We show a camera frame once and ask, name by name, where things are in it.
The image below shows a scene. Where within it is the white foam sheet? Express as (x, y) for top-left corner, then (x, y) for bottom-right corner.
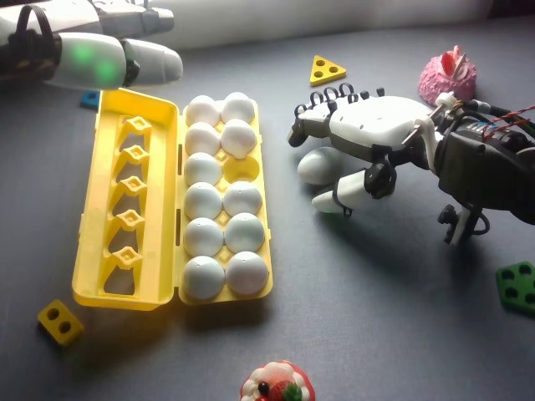
(145, 0), (535, 50)

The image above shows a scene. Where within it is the green pentagon block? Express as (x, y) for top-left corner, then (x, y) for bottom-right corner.
(495, 261), (535, 317)

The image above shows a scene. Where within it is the yellow rectangle block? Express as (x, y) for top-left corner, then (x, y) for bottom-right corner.
(37, 298), (84, 348)

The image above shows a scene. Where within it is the yellow plastic egg carton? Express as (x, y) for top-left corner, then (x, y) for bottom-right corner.
(71, 87), (275, 312)

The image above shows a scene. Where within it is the yellow triangle block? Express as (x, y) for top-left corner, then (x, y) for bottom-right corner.
(309, 54), (348, 88)

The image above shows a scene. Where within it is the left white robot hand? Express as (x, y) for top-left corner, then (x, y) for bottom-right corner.
(0, 0), (184, 91)

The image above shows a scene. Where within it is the blue square block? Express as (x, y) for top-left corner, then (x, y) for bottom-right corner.
(79, 89), (102, 109)

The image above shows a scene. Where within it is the red strawberry toy cake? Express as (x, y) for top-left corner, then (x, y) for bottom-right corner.
(240, 359), (317, 401)

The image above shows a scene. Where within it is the grey table cloth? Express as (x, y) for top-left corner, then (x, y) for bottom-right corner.
(0, 16), (535, 401)

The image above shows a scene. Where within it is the white plastic egg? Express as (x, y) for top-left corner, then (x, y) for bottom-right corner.
(220, 91), (257, 125)
(182, 255), (227, 301)
(222, 180), (263, 217)
(223, 211), (267, 254)
(225, 251), (269, 297)
(184, 121), (222, 156)
(185, 94), (222, 128)
(220, 119), (258, 160)
(297, 145), (350, 187)
(183, 181), (223, 221)
(182, 216), (225, 258)
(183, 152), (223, 188)

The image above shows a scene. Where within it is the pink toy cake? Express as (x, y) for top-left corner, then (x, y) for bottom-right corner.
(419, 44), (477, 105)

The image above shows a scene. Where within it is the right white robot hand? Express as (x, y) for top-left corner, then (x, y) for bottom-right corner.
(288, 82), (438, 219)

